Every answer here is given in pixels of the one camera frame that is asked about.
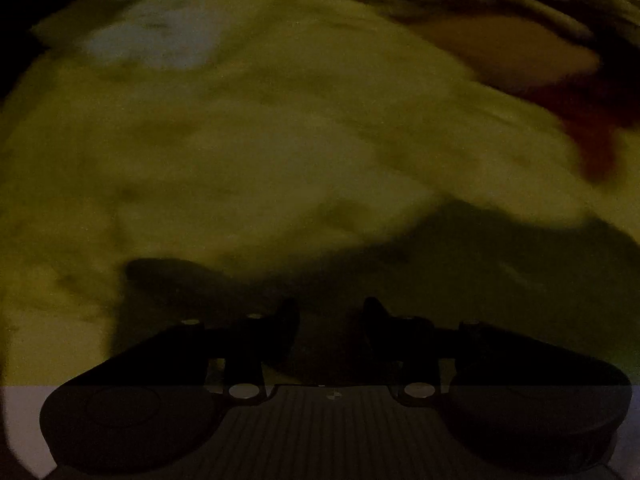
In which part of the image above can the red cloth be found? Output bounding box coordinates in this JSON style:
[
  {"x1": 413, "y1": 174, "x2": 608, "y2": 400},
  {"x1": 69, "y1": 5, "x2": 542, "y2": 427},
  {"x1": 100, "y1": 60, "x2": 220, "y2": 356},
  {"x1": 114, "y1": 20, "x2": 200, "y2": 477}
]
[{"x1": 559, "y1": 108, "x2": 622, "y2": 184}]

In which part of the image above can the white leaf-patterned bed sheet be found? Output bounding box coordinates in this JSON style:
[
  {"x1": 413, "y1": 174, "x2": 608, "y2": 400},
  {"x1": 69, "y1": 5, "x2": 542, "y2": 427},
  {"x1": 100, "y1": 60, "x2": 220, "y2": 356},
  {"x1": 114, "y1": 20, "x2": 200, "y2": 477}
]
[{"x1": 1, "y1": 0, "x2": 639, "y2": 382}]

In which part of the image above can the pink folded cloth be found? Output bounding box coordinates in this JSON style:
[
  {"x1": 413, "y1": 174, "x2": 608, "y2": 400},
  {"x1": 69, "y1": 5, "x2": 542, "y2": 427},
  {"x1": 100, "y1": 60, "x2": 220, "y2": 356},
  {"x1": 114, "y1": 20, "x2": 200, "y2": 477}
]
[{"x1": 411, "y1": 15, "x2": 599, "y2": 92}]

